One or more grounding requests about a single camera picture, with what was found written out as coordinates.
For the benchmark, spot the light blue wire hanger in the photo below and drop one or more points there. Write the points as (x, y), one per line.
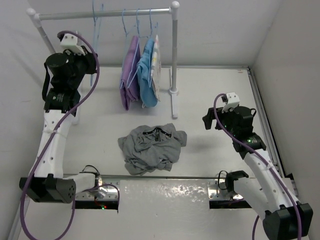
(96, 27)

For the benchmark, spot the purple t shirt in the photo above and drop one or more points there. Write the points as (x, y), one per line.
(131, 91)

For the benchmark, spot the white garment rack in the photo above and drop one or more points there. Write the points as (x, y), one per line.
(37, 19)

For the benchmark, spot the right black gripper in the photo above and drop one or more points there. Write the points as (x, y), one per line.
(208, 117)

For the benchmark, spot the grey t shirt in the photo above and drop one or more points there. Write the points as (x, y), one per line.
(149, 148)

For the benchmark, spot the light blue hanger with patterned shirt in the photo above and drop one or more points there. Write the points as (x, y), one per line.
(154, 27)

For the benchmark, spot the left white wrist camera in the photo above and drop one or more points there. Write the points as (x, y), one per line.
(70, 43)

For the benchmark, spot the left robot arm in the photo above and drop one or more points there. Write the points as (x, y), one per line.
(64, 73)

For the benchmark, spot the white front cover panel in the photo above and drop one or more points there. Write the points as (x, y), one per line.
(148, 210)

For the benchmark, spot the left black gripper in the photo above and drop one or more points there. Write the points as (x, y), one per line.
(89, 59)

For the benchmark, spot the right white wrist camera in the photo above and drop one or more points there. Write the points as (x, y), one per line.
(231, 100)

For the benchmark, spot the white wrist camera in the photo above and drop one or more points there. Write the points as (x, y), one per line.
(231, 100)
(70, 43)

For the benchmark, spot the light blue t shirt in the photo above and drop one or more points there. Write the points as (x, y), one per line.
(147, 94)

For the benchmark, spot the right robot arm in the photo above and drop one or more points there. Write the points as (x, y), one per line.
(283, 216)

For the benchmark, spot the light blue hanger with purple shirt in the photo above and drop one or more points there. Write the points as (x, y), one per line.
(127, 49)

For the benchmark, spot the white patterned t shirt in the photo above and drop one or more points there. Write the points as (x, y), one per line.
(155, 70)

